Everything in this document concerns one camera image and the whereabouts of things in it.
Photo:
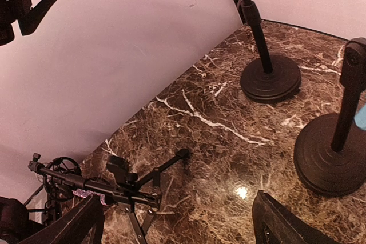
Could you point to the blue microphone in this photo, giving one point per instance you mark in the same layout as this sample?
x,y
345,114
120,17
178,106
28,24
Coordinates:
x,y
360,118

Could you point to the black stand of blue microphone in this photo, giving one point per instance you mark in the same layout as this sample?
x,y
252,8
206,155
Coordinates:
x,y
329,153

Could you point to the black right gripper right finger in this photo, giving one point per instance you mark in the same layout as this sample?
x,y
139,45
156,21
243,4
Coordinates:
x,y
274,223

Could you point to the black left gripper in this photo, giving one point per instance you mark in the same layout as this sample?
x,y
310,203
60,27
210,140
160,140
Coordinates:
x,y
28,17

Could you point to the glitter purple silver microphone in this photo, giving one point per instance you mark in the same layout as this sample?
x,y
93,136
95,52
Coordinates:
x,y
85,193

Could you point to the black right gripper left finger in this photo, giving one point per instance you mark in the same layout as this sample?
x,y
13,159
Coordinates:
x,y
86,218

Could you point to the black stand of green microphone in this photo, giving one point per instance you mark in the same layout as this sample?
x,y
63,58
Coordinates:
x,y
270,78

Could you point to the black tripod microphone stand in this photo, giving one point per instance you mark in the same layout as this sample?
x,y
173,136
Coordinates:
x,y
139,198

